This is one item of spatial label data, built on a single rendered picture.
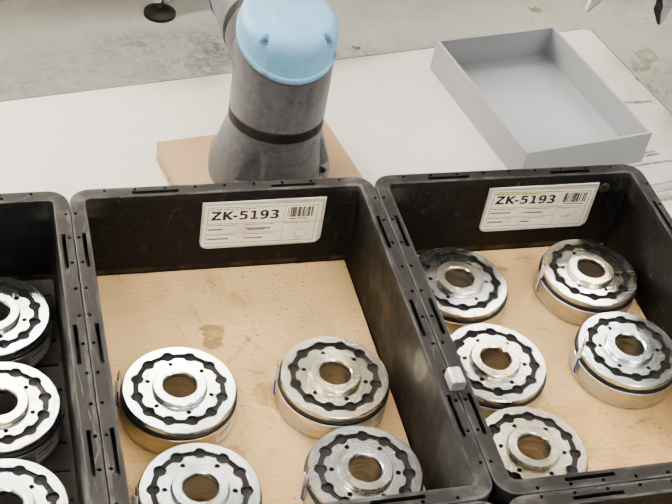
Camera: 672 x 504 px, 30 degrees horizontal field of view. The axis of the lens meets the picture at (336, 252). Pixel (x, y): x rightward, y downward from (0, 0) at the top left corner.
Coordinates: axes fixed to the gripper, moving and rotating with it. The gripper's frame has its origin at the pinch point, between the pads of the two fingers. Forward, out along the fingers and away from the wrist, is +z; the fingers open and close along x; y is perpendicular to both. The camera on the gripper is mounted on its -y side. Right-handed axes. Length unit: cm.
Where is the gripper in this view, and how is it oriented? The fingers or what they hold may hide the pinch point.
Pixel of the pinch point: (619, 15)
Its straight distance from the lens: 180.5
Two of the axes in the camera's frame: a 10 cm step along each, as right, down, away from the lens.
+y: 4.5, 6.4, -6.2
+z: -3.9, 7.6, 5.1
